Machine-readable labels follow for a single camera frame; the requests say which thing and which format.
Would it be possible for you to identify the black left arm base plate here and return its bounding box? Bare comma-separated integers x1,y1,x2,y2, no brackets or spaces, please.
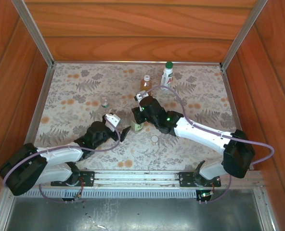
50,170,95,187

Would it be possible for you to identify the slotted grey cable duct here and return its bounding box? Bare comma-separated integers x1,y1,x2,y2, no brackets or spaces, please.
19,188,256,199

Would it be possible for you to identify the clear tea bottle green label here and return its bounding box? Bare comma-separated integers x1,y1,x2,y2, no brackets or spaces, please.
131,120,143,133

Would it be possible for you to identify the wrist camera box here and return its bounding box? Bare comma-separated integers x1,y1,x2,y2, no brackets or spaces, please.
134,92,150,113
103,113,121,127

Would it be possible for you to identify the aluminium frame rail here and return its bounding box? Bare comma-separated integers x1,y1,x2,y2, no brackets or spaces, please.
252,189,278,231
0,192,17,231

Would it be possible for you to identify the amber drink bottle red label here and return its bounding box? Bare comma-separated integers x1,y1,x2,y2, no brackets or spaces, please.
140,74,153,94

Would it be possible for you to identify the white milk drink bottle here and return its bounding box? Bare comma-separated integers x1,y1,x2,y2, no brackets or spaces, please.
160,61,175,91

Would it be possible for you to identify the grey metal sheet panel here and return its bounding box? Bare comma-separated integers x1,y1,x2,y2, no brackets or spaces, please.
2,197,266,231

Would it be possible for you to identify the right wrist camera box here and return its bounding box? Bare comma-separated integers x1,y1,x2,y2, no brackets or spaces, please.
134,92,150,113

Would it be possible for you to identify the aluminium table edge rail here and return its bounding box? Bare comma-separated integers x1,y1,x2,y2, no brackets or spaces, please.
220,66,245,138
24,66,56,154
53,60,222,66

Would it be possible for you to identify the aluminium frame post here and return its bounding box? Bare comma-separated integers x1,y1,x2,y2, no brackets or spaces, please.
220,0,270,70
12,0,55,69

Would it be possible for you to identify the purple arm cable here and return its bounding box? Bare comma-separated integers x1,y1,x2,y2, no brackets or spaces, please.
2,119,121,203
141,84,276,204

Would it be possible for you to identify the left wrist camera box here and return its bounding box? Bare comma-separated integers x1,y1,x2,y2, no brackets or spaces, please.
103,113,121,127

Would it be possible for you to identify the wide aluminium base rail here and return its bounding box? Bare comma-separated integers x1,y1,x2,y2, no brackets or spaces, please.
36,168,265,190

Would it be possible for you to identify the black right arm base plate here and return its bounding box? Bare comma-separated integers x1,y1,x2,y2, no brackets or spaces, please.
178,171,222,188

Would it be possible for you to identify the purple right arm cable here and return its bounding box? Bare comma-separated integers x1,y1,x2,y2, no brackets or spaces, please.
141,84,276,204

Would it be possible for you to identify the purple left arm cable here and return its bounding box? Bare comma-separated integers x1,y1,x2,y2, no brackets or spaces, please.
2,119,121,203

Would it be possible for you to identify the floral patterned tablecloth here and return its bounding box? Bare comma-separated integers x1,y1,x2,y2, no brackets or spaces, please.
26,63,241,170

